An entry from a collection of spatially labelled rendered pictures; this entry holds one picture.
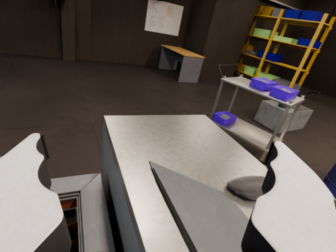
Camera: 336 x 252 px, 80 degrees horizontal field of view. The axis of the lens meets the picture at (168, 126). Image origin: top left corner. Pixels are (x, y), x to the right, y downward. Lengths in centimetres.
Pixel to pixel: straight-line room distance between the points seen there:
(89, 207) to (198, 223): 45
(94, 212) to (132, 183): 24
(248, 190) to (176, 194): 25
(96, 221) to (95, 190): 14
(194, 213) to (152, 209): 12
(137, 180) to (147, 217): 14
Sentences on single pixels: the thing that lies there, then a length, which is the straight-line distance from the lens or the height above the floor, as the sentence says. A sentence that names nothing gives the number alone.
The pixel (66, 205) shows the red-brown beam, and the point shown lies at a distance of 98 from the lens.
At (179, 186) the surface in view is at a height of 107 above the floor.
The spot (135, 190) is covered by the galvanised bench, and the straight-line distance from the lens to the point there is 65.
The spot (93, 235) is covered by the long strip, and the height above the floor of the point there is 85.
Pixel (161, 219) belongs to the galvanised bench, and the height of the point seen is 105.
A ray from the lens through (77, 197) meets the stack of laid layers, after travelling 94.
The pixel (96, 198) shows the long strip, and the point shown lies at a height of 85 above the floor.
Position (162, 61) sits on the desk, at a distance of 713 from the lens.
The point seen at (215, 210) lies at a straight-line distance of 63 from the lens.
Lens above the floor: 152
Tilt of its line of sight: 27 degrees down
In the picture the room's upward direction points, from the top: 12 degrees clockwise
